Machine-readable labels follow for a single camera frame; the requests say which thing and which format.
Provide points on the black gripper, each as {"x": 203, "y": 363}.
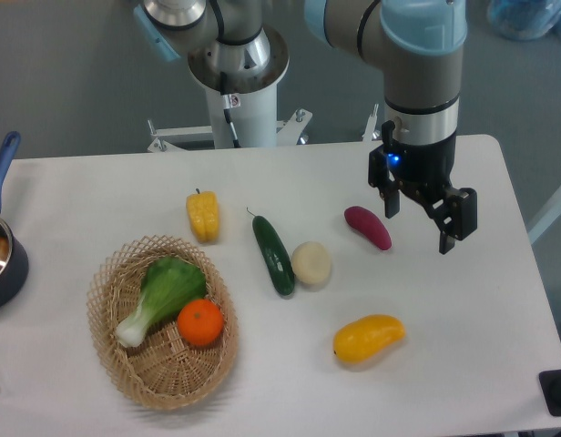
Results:
{"x": 423, "y": 174}

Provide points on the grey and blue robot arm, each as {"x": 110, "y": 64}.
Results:
{"x": 417, "y": 45}

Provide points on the yellow mango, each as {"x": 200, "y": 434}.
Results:
{"x": 361, "y": 339}

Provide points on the purple sweet potato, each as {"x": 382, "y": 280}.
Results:
{"x": 369, "y": 225}

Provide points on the white potato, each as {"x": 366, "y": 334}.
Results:
{"x": 311, "y": 263}

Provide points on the green cucumber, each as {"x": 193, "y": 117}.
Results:
{"x": 274, "y": 254}

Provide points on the blue plastic bag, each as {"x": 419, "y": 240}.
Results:
{"x": 524, "y": 20}

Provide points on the yellow bell pepper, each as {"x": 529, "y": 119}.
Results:
{"x": 203, "y": 213}

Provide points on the black device at table edge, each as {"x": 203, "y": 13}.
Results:
{"x": 550, "y": 382}

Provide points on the orange fruit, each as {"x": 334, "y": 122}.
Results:
{"x": 200, "y": 322}

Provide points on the green bok choy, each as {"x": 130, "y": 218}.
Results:
{"x": 168, "y": 286}

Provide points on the woven wicker basket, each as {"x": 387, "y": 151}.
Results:
{"x": 164, "y": 372}

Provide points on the blue saucepan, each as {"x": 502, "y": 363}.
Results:
{"x": 14, "y": 264}

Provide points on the white frame at right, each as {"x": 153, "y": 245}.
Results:
{"x": 545, "y": 217}

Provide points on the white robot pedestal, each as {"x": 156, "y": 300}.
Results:
{"x": 236, "y": 120}

